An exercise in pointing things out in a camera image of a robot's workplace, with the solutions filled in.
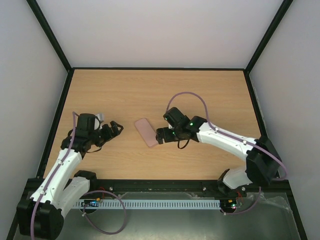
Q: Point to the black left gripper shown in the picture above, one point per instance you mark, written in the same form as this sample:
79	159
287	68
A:
110	135

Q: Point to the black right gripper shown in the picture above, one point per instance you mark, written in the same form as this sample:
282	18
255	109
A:
160	135

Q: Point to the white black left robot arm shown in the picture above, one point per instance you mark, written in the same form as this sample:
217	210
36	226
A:
43	214

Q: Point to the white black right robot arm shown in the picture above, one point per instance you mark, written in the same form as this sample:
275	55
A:
262	161

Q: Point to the grey metal front plate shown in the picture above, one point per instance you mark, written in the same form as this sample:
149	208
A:
259	217

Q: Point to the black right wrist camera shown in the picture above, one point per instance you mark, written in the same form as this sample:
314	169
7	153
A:
175	117

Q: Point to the black front mounting rail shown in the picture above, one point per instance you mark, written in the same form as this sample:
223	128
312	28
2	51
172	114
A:
202	188

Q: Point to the light blue slotted cable duct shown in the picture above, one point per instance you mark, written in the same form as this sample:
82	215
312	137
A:
151	204

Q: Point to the black left corner frame post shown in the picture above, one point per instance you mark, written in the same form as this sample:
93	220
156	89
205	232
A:
39	15

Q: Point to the black corner frame post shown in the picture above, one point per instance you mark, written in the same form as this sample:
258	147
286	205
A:
39	15
281	12

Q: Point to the black right corner frame post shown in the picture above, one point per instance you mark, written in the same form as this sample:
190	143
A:
281	12

